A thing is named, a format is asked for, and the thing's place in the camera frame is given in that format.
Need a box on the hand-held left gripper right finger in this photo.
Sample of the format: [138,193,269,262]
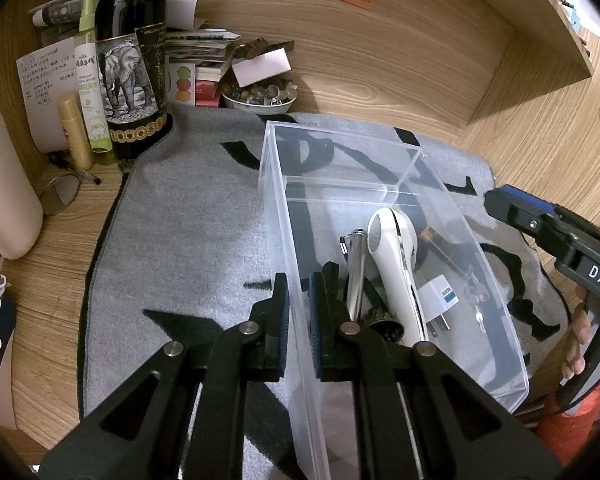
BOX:
[307,260,563,480]

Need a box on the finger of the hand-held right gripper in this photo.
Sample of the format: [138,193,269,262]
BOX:
[500,185,600,253]
[484,190,573,263]

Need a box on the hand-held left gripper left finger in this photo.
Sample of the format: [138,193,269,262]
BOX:
[39,272,290,480]

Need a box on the silver metal flashlight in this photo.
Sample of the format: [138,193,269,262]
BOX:
[340,229,406,345]

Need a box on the bunch of keys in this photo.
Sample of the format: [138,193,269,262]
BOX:
[462,282,491,336]

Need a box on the white handheld massager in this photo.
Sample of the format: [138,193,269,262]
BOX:
[367,207,428,348]

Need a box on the white plug adapter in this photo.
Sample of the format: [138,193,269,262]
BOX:
[419,275,461,338]

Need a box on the clear plastic storage box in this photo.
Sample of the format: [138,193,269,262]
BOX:
[257,121,531,480]

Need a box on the person's right forearm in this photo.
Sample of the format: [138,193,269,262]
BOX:
[535,370,600,468]

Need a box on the person's right hand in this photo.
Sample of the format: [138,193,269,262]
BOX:
[561,285,595,380]

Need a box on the grey mat with black letters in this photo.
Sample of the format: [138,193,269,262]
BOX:
[82,102,568,480]

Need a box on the wooden shelf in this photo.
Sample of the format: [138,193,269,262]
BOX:
[517,0,595,78]

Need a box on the bowl of small stones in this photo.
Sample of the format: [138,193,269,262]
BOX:
[221,77,299,116]

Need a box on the black pen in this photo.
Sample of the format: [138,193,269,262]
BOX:
[50,152,102,185]

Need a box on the small round mirror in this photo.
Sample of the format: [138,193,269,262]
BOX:
[39,172,83,217]

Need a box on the pale pink card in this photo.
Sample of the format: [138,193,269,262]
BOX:
[231,47,291,88]

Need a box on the yellow tube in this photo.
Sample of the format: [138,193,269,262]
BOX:
[56,94,94,171]

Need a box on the dark wine bottle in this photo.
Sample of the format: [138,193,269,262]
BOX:
[94,0,173,168]

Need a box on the green spray bottle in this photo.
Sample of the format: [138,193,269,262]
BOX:
[75,0,117,166]

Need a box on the stack of books and papers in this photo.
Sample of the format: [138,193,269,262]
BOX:
[30,0,296,108]

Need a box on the beige rounded container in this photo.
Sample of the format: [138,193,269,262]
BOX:
[0,104,44,260]

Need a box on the white handwritten note paper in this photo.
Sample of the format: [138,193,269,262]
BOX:
[16,35,88,153]

